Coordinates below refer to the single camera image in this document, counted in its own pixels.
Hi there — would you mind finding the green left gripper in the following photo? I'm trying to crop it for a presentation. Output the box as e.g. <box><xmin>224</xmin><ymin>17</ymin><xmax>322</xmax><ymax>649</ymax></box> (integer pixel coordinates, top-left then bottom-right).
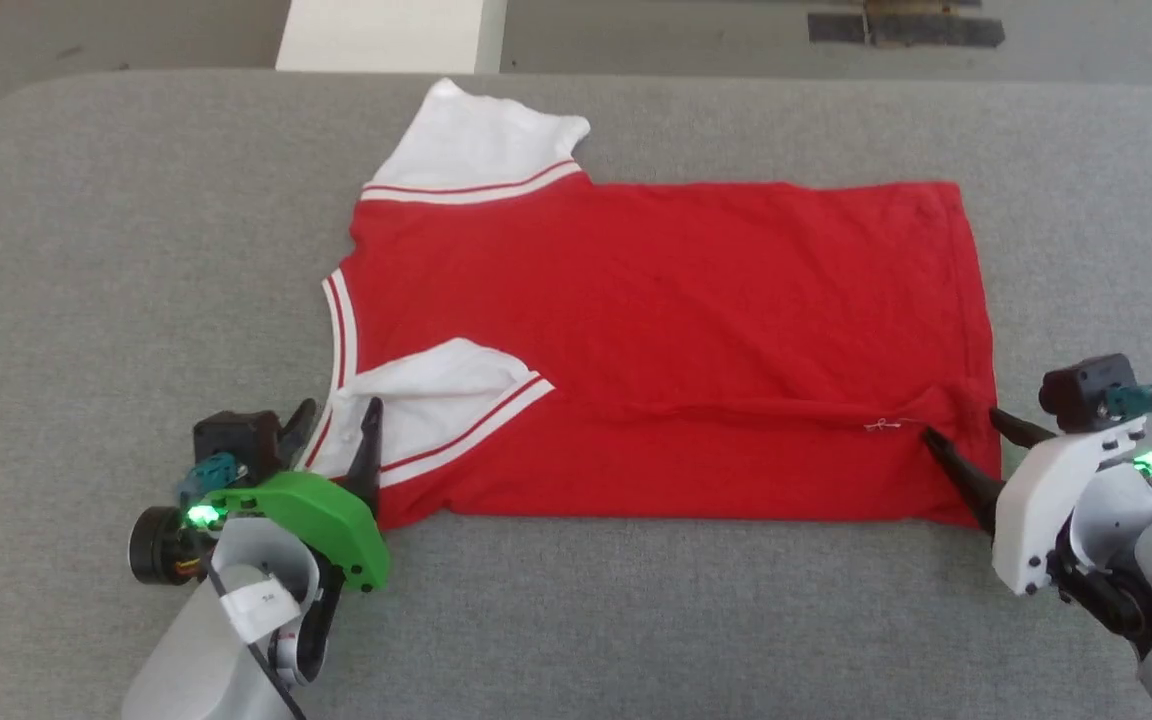
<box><xmin>206</xmin><ymin>396</ymin><xmax>393</xmax><ymax>592</ymax></box>

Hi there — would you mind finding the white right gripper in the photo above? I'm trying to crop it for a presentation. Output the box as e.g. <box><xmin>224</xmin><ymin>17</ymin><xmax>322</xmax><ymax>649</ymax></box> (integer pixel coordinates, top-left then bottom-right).
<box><xmin>922</xmin><ymin>407</ymin><xmax>1152</xmax><ymax>599</ymax></box>

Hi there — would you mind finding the red and white polo shirt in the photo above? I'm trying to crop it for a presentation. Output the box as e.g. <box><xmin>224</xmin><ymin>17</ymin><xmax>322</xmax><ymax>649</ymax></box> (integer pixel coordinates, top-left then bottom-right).
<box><xmin>298</xmin><ymin>78</ymin><xmax>1003</xmax><ymax>531</ymax></box>

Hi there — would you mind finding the white board beyond table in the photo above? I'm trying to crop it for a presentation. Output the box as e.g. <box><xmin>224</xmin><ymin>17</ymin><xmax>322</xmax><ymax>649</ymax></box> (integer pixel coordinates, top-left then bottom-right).
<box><xmin>276</xmin><ymin>0</ymin><xmax>508</xmax><ymax>74</ymax></box>

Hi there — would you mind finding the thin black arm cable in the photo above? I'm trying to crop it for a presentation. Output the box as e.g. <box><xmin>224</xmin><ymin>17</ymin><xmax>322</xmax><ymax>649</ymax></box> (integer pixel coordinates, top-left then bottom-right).
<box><xmin>200</xmin><ymin>558</ymin><xmax>309</xmax><ymax>720</ymax></box>

